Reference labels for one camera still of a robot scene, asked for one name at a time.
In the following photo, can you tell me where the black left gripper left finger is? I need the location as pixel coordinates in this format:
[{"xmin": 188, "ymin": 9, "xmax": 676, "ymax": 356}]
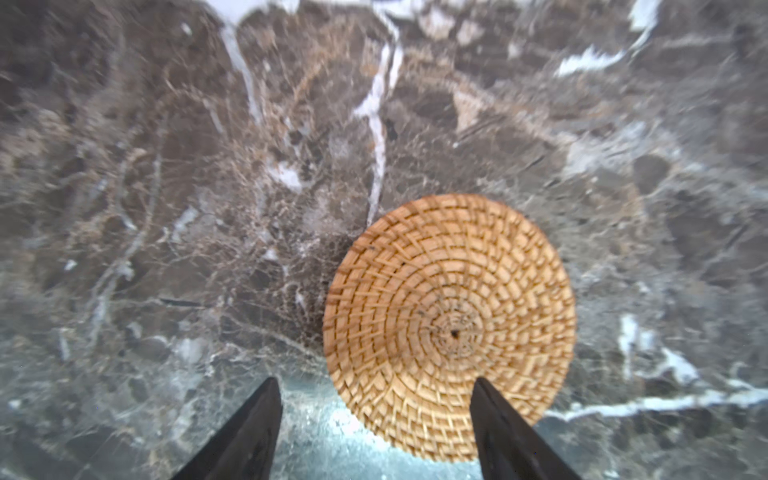
[{"xmin": 173, "ymin": 377, "xmax": 283, "ymax": 480}]

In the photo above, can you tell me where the round rattan wicker coaster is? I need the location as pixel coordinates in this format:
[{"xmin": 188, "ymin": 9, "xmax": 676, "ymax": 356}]
[{"xmin": 323, "ymin": 194, "xmax": 577, "ymax": 462}]

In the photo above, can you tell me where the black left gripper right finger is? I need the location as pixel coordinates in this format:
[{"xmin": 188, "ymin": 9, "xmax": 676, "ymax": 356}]
[{"xmin": 469, "ymin": 377, "xmax": 580, "ymax": 480}]

